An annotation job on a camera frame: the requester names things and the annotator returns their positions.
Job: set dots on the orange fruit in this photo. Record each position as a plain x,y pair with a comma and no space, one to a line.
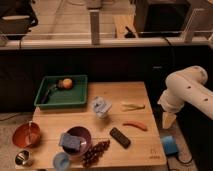
67,83

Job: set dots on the blue sponge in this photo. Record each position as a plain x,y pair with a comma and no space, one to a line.
69,141

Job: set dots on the red grapes bunch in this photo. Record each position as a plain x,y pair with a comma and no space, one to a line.
94,153

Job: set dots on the red bowl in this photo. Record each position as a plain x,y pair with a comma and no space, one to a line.
27,135

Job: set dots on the green plastic tray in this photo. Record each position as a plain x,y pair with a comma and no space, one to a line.
63,98

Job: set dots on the white yogurt cup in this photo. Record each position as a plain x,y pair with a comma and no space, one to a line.
100,107

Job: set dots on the black eraser block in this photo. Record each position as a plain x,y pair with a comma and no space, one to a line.
120,138

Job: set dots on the green bean pods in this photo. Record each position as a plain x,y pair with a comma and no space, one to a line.
131,106

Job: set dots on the black handled brush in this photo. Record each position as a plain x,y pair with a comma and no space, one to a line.
53,87

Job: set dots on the purple bowl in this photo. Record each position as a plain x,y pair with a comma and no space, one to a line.
85,141

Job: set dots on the light blue cup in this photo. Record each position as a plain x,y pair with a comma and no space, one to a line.
61,162

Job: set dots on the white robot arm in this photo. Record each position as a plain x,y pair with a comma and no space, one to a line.
185,86

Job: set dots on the small metal cup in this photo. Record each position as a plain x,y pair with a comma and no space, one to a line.
23,158

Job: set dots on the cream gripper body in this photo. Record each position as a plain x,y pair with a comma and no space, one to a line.
168,119

